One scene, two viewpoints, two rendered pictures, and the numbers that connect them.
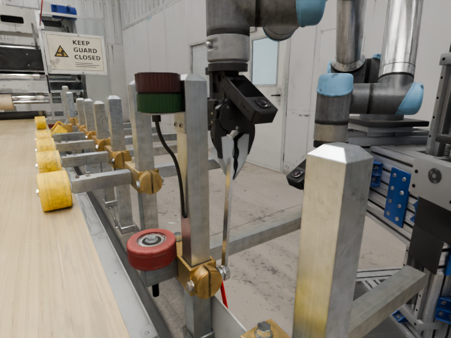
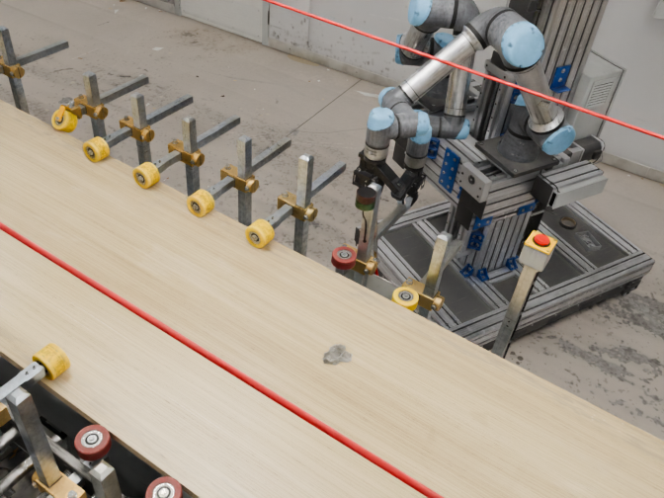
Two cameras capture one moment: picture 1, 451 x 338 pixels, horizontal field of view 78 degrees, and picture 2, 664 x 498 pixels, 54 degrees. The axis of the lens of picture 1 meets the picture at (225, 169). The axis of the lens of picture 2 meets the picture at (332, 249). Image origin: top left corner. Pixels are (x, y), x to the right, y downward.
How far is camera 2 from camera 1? 1.74 m
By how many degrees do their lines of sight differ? 35
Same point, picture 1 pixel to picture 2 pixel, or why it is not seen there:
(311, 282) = (435, 266)
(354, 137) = not seen: hidden behind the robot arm
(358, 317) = not seen: hidden behind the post
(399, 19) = (458, 78)
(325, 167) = (442, 241)
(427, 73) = not seen: outside the picture
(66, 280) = (330, 282)
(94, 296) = (349, 285)
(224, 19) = (381, 144)
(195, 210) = (370, 238)
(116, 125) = (248, 160)
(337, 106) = (422, 149)
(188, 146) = (373, 214)
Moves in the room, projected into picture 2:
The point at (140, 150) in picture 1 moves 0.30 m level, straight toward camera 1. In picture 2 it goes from (306, 196) to (368, 246)
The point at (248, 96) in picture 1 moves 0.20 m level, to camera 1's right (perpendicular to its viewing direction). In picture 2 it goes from (392, 180) to (447, 170)
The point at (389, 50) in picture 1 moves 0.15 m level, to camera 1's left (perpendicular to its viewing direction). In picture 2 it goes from (452, 98) to (414, 104)
